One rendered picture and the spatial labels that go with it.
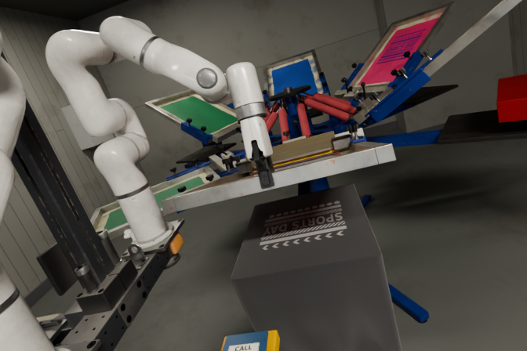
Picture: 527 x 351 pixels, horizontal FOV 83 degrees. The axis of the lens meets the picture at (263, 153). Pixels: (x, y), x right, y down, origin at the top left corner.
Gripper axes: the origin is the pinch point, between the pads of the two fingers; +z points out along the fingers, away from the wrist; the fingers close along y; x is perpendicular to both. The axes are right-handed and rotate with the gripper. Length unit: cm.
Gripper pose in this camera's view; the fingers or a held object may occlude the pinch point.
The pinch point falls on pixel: (267, 178)
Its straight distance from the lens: 73.1
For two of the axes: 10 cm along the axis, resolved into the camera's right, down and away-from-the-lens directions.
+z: 2.5, 9.7, 0.0
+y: -2.0, 0.5, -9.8
